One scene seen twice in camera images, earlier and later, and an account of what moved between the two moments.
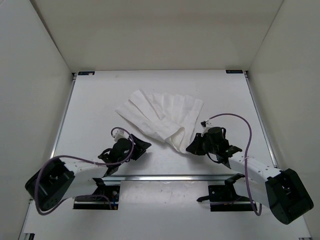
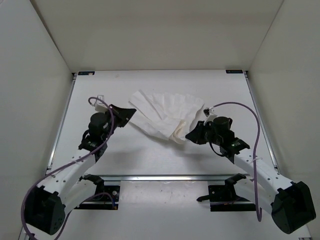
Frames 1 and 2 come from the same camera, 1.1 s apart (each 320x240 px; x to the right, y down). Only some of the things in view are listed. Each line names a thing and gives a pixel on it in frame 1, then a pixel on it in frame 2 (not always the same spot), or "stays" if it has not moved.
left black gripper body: (124, 157) to (115, 119)
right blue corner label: (234, 71) stays
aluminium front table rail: (200, 177) stays
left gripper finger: (139, 149) to (123, 121)
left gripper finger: (139, 144) to (125, 113)
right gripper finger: (200, 146) to (195, 136)
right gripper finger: (200, 144) to (198, 128)
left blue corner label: (86, 73) stays
